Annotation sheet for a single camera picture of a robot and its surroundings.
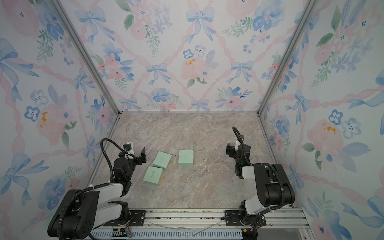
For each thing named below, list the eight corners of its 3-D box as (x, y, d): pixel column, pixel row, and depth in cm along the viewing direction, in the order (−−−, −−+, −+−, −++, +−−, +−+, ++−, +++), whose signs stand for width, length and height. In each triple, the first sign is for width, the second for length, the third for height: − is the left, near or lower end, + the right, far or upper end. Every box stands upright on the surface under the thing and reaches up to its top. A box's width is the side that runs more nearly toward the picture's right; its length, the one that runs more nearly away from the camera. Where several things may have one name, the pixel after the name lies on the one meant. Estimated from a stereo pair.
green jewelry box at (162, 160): (153, 165, 93) (152, 163, 91) (159, 153, 99) (159, 150, 97) (166, 169, 92) (165, 168, 89) (172, 157, 97) (172, 154, 95)
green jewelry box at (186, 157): (178, 165, 94) (178, 163, 91) (179, 152, 100) (178, 150, 97) (193, 165, 94) (193, 163, 91) (193, 152, 100) (193, 150, 97)
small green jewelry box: (144, 181, 87) (142, 179, 85) (149, 167, 93) (148, 165, 90) (158, 184, 86) (157, 182, 84) (163, 170, 91) (162, 168, 89)
